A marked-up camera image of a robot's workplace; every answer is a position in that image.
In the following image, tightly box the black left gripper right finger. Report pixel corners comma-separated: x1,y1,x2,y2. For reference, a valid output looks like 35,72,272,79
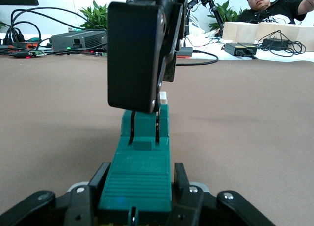
169,162,280,226

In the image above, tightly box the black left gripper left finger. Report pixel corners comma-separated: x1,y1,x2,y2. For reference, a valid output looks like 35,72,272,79
0,162,111,226

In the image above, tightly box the small light grey adapter box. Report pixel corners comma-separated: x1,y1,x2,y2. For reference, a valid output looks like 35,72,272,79
176,46,194,59

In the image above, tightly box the white cloth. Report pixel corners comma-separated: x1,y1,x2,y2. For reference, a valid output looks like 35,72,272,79
185,14,221,40

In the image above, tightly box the green leafy plant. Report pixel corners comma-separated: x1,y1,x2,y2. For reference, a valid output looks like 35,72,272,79
79,0,108,30
207,0,247,32

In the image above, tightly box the black power supply box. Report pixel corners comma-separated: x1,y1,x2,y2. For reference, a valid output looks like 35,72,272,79
50,30,108,50

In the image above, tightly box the black power adapter yellow label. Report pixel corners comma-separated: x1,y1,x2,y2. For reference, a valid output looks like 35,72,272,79
239,42,258,58
224,42,246,57

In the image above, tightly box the plain beige cardboard box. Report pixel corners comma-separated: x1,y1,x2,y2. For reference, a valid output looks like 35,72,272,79
222,21,261,44
256,22,314,52

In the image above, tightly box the person in black shirt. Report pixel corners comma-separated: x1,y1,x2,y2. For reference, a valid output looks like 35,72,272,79
236,0,314,25

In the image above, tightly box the black power brick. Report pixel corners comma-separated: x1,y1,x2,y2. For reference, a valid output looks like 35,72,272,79
262,37,290,47

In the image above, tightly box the orange black device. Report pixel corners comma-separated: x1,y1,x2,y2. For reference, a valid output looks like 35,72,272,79
8,41,41,50

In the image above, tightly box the black looped cable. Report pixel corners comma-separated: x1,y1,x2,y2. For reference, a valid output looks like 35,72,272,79
176,49,219,66

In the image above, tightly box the tangled black cable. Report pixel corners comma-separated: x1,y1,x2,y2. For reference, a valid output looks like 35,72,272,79
257,29,307,58

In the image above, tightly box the thick black cable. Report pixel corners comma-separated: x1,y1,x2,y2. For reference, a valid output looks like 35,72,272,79
4,6,108,50

